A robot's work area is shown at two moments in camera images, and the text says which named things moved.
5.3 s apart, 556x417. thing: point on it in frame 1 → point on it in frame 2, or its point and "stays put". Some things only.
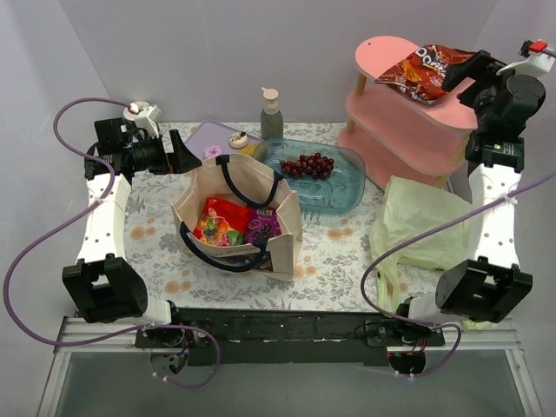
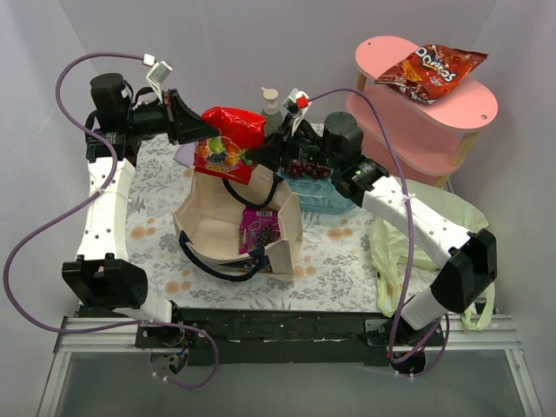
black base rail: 223,336 stays put
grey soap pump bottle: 271,117 stays put
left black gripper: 175,148 → 173,116
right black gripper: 471,82 → 281,145
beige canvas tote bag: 235,214 stays put
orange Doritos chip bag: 420,71 stays put
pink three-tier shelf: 393,134 stays put
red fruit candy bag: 222,223 → 225,155
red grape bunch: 315,166 stays put
